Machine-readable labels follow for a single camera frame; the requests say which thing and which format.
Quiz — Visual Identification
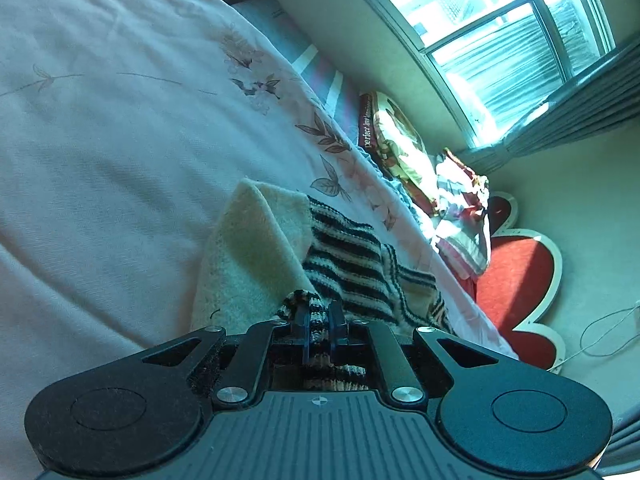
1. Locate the cream black striped knit sweater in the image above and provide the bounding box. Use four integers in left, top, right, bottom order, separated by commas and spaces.
191, 179, 452, 391

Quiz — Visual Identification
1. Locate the red white scalloped headboard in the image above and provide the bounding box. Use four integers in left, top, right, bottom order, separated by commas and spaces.
475, 192, 566, 374

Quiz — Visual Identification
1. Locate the folded floral yellow quilt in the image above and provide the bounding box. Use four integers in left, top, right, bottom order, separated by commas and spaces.
358, 91, 439, 217

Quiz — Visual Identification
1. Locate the blue striped mattress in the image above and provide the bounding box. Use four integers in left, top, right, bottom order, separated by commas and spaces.
233, 0, 361, 140

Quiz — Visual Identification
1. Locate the pink floral bed sheet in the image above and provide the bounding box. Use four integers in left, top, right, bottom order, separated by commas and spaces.
1, 0, 510, 479

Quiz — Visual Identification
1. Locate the large glass window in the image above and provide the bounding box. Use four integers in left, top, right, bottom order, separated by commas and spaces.
364, 0, 615, 148

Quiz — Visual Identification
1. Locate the teal window curtain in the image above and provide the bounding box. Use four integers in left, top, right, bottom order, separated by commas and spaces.
459, 35, 639, 174

